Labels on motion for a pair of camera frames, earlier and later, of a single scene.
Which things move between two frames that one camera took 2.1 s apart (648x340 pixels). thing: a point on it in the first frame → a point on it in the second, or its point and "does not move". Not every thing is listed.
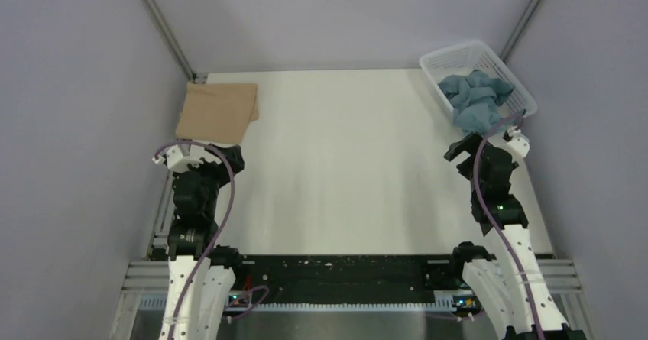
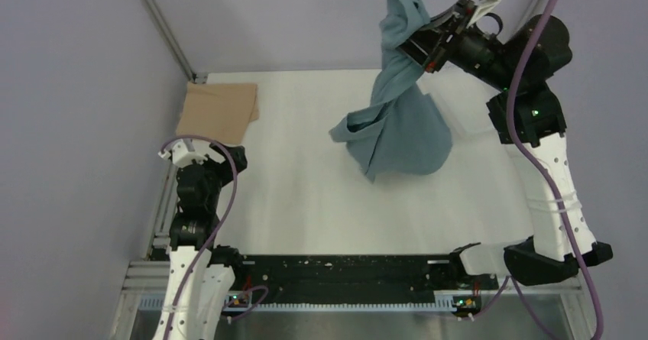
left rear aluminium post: (163, 25) does not move
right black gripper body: (466, 166) → (468, 48)
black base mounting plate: (346, 274) does not move
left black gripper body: (220, 173) does not move
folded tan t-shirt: (217, 112) does not move
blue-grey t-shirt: (475, 99) → (401, 131)
